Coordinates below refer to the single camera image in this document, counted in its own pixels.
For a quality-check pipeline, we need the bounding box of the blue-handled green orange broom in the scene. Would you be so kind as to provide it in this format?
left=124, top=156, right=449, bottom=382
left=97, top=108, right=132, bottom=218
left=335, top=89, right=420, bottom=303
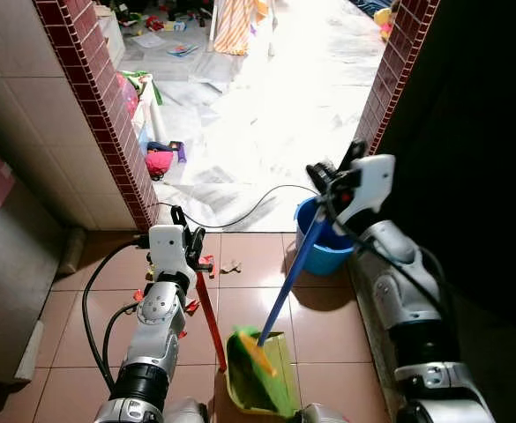
left=229, top=201, right=331, bottom=382

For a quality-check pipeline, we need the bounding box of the yellow-green dustpan with red handle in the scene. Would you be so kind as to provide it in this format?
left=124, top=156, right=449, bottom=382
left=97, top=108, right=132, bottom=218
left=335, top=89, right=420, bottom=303
left=193, top=264, right=300, bottom=418

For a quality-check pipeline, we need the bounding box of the pink round toy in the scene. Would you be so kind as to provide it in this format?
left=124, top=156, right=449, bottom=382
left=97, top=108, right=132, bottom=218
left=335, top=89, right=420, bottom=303
left=145, top=141, right=186, bottom=182

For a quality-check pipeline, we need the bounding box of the blue plastic bucket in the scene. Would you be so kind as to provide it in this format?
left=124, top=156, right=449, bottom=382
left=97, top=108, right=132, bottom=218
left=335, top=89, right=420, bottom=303
left=294, top=195, right=358, bottom=277

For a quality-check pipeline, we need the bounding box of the white tube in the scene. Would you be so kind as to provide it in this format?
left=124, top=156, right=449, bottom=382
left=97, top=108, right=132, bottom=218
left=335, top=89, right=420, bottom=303
left=148, top=88, right=168, bottom=145

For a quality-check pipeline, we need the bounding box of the colourful flat book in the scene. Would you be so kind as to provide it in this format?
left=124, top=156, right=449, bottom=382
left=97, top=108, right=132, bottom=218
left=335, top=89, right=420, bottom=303
left=166, top=42, right=201, bottom=59

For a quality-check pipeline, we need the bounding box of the grey left robot leg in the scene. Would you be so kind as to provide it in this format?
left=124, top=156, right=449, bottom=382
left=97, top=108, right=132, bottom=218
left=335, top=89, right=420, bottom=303
left=164, top=397, right=211, bottom=423

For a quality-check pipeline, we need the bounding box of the grey robot leg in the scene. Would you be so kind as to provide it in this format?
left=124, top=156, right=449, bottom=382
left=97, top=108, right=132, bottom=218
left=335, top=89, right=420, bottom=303
left=293, top=404, right=350, bottom=423
left=164, top=397, right=211, bottom=423

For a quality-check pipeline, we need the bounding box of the orange white striped cloth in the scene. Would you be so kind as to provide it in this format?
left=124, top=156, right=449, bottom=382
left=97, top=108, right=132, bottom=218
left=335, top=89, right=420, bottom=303
left=212, top=0, right=270, bottom=57

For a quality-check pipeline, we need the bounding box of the grey right robot leg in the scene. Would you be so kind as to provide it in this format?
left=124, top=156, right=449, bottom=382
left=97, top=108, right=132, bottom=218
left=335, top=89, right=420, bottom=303
left=293, top=404, right=350, bottom=423

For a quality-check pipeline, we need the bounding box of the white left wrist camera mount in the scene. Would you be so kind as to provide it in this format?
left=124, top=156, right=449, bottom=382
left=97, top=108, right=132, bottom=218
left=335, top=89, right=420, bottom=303
left=147, top=224, right=189, bottom=276

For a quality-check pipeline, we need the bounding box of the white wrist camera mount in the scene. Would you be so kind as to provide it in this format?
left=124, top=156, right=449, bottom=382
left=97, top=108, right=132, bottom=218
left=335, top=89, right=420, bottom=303
left=147, top=224, right=189, bottom=276
left=339, top=153, right=398, bottom=228

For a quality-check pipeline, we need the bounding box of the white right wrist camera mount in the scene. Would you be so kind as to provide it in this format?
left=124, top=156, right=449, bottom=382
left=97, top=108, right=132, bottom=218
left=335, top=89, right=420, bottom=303
left=339, top=153, right=398, bottom=228

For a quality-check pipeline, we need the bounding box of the thin black floor cable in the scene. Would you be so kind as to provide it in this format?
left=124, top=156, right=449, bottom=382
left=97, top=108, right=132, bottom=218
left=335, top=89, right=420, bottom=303
left=155, top=182, right=322, bottom=231

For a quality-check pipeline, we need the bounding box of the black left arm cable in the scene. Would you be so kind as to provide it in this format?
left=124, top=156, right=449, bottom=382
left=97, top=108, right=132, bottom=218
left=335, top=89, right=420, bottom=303
left=80, top=233, right=153, bottom=390

